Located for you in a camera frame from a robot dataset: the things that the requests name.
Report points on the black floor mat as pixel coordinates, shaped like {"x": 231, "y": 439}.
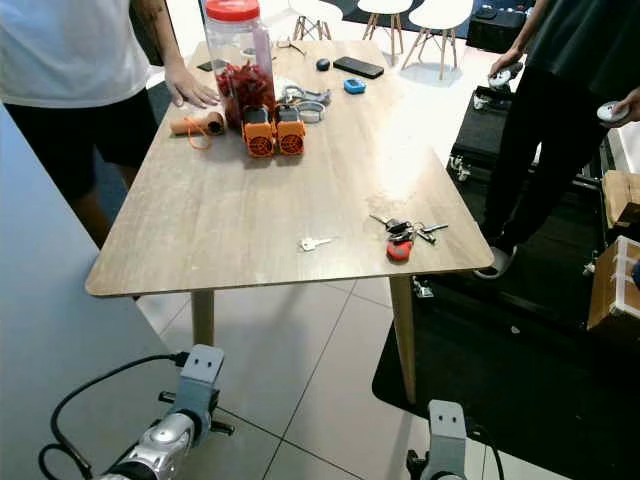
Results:
{"x": 530, "y": 400}

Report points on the black equipment case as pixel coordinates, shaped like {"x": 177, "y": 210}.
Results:
{"x": 495, "y": 30}

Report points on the key bunch with red fob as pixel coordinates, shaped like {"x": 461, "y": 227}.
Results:
{"x": 400, "y": 250}

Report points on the single silver key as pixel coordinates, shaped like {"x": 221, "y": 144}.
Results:
{"x": 309, "y": 244}

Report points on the white handheld controller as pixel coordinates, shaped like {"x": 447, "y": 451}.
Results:
{"x": 608, "y": 113}
{"x": 501, "y": 78}

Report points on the black-clad person's right hand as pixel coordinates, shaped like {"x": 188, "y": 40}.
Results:
{"x": 510, "y": 60}

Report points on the black flight case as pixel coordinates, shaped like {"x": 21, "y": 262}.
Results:
{"x": 475, "y": 130}

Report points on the black-clad person's left hand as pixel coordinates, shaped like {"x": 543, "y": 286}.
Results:
{"x": 630, "y": 106}

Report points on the wooden table leg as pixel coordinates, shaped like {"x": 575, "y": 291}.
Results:
{"x": 405, "y": 340}
{"x": 204, "y": 318}

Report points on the white chair with wooden legs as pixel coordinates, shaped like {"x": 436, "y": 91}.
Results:
{"x": 382, "y": 5}
{"x": 312, "y": 6}
{"x": 440, "y": 12}

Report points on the orange and black device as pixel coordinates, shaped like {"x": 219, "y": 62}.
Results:
{"x": 258, "y": 136}
{"x": 290, "y": 134}

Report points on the white-shirted person's hand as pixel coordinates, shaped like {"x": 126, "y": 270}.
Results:
{"x": 190, "y": 88}

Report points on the small flat black device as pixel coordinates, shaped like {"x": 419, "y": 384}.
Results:
{"x": 206, "y": 66}

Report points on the small wooden box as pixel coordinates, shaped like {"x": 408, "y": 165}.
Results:
{"x": 622, "y": 198}

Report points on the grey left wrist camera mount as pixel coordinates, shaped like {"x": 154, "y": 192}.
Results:
{"x": 202, "y": 378}

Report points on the person in black clothes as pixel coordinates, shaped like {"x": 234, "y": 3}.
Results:
{"x": 550, "y": 120}

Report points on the clear jar with red lid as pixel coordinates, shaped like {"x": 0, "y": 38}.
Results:
{"x": 238, "y": 50}

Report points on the black computer mouse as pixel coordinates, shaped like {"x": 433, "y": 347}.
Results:
{"x": 322, "y": 64}

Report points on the person in white shirt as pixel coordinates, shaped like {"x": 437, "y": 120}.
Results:
{"x": 60, "y": 50}

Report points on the wooden crate with white tray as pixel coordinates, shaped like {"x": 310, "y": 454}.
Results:
{"x": 610, "y": 290}

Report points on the large black smartphone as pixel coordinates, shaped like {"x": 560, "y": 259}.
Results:
{"x": 358, "y": 67}

